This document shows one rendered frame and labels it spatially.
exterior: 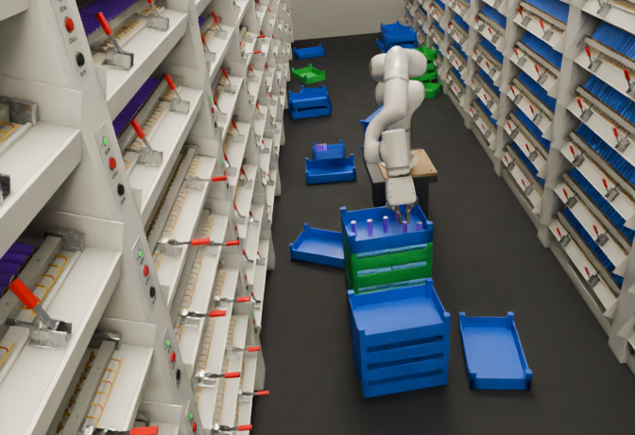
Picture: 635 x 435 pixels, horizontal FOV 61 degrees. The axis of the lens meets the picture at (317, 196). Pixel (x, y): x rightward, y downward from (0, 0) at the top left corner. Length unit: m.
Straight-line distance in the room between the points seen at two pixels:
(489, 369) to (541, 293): 0.50
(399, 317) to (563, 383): 0.61
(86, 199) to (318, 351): 1.51
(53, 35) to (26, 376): 0.38
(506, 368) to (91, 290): 1.64
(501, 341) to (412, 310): 0.42
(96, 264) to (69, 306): 0.09
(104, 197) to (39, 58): 0.19
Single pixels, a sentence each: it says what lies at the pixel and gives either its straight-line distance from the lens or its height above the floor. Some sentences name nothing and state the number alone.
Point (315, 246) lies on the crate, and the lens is 2.69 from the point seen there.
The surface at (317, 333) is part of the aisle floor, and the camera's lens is 2.23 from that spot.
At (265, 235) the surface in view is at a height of 0.20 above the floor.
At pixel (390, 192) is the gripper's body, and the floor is 0.59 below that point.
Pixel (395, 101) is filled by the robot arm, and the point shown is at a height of 0.86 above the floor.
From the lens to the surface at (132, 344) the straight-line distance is 0.95.
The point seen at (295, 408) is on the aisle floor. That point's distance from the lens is 2.01.
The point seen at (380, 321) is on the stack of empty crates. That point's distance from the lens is 1.91.
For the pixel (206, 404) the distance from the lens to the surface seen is 1.34.
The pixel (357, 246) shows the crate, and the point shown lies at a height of 0.43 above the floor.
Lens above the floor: 1.55
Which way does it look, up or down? 30 degrees down
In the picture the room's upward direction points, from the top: 6 degrees counter-clockwise
